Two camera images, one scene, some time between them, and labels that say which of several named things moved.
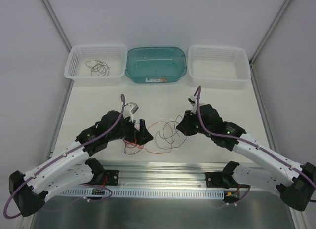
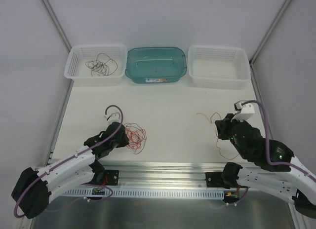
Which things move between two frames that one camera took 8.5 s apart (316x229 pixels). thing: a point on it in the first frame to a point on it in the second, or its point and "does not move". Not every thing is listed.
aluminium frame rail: x=164 y=175 does not move
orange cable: x=154 y=123 to x=216 y=133
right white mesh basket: x=217 y=67 does not move
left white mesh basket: x=96 y=65 does not move
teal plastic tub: x=156 y=64 does not move
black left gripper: x=135 y=133 to x=119 y=134
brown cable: x=98 y=66 does not move
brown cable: x=170 y=136 to x=113 y=71
